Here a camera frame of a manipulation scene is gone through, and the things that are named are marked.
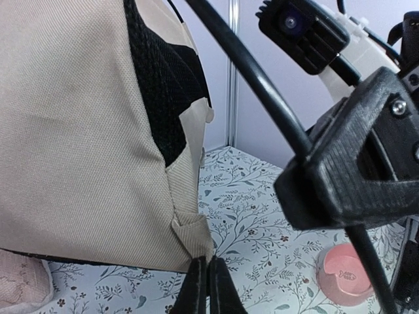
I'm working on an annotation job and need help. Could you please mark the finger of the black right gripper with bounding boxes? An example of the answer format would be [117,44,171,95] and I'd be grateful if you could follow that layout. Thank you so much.
[275,67,418,229]

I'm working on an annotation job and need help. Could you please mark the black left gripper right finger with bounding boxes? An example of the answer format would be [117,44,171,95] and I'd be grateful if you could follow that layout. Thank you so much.
[209,256,247,314]

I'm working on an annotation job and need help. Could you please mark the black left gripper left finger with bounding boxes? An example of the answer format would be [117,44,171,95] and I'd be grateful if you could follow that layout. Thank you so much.
[170,256,208,314]

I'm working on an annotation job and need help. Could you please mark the beige patterned pet pillow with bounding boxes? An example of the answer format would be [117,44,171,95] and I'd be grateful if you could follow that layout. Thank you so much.
[1,250,54,313]

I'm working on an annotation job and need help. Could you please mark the beige pet tent fabric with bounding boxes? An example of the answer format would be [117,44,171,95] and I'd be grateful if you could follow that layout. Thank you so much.
[1,1,213,272]

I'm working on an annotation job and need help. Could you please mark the pink pet bowl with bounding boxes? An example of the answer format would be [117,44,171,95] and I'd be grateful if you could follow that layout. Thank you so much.
[316,243,374,307]

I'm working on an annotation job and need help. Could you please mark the aluminium frame post right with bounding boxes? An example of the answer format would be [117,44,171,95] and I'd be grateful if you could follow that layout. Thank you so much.
[226,0,240,147]

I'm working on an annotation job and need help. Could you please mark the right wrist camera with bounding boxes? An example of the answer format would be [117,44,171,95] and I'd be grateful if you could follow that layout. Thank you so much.
[255,0,402,102]

